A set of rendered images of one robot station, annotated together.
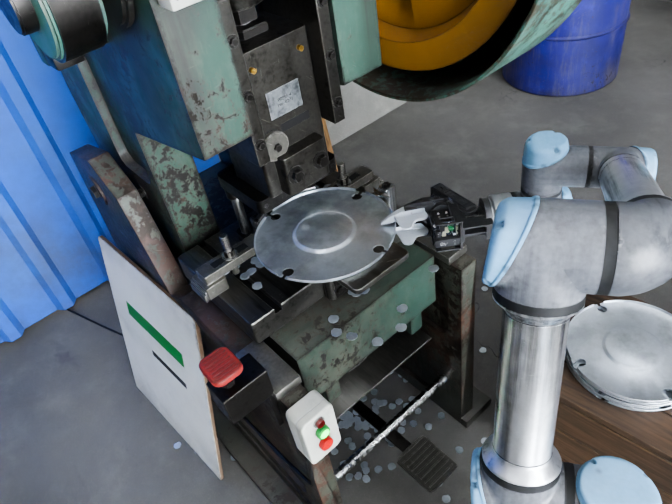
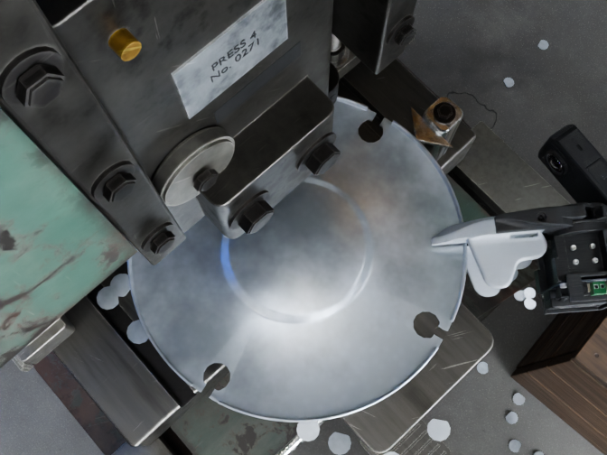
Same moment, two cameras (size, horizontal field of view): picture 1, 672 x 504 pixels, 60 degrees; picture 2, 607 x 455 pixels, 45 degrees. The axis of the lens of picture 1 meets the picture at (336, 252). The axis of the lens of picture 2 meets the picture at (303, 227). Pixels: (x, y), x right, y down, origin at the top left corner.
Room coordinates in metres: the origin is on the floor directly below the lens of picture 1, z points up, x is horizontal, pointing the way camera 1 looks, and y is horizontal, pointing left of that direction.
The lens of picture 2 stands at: (0.76, 0.03, 1.40)
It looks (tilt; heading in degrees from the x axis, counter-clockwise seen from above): 75 degrees down; 353
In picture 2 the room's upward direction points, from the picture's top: 2 degrees counter-clockwise
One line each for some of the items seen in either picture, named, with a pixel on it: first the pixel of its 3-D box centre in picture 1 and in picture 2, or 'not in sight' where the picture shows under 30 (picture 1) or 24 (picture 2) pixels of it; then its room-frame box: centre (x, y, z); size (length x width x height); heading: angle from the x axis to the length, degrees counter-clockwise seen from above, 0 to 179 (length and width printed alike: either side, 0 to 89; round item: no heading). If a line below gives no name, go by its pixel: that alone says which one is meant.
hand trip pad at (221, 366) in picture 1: (225, 376); not in sight; (0.65, 0.23, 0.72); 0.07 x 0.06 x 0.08; 34
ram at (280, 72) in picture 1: (273, 106); (186, 25); (0.99, 0.06, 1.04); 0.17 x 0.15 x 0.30; 34
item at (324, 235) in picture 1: (324, 231); (296, 247); (0.91, 0.02, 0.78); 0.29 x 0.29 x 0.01
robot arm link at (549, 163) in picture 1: (553, 165); not in sight; (0.85, -0.42, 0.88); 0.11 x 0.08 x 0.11; 67
